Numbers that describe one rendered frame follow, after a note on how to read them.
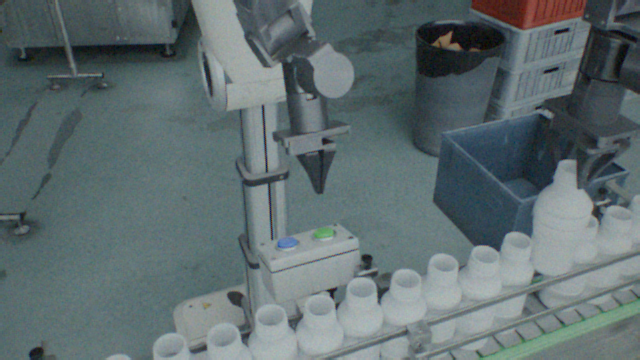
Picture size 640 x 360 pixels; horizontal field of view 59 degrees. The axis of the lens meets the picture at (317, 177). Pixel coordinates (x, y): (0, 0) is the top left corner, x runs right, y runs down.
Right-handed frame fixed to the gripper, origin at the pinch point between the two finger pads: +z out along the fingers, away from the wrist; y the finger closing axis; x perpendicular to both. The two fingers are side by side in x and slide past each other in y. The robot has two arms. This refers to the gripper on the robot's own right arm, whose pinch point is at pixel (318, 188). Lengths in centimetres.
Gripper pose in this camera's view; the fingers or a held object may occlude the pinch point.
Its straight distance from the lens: 84.7
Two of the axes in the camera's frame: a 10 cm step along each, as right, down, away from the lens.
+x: -3.5, -2.2, 9.1
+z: 1.3, 9.5, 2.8
